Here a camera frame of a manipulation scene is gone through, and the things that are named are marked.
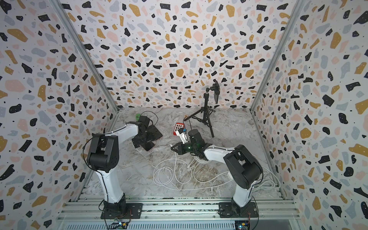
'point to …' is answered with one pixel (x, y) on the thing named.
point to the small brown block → (186, 116)
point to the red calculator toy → (177, 127)
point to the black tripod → (203, 115)
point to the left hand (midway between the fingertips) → (149, 141)
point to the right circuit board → (242, 225)
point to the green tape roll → (137, 117)
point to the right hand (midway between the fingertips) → (172, 149)
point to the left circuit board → (121, 225)
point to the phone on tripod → (216, 89)
